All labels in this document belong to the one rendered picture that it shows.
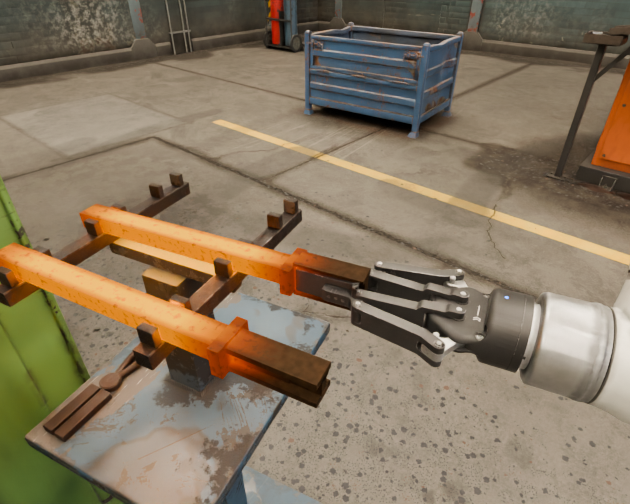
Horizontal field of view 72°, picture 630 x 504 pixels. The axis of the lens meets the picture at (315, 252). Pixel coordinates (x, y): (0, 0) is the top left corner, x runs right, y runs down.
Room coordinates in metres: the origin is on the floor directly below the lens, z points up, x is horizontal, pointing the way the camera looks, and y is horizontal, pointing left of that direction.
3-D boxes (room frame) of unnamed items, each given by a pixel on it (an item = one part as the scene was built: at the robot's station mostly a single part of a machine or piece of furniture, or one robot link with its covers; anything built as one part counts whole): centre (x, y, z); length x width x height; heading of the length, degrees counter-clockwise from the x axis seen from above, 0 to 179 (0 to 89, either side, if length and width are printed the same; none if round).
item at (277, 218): (0.58, 0.14, 0.97); 0.23 x 0.06 x 0.02; 64
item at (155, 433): (0.47, 0.19, 0.70); 0.40 x 0.30 x 0.02; 154
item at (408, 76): (4.18, -0.59, 0.36); 1.20 x 0.80 x 0.72; 54
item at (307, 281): (0.37, -0.01, 0.97); 0.07 x 0.01 x 0.03; 66
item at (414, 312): (0.33, -0.09, 0.97); 0.11 x 0.01 x 0.04; 71
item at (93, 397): (0.62, 0.23, 0.71); 0.60 x 0.04 x 0.01; 153
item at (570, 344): (0.28, -0.23, 0.97); 0.09 x 0.06 x 0.09; 156
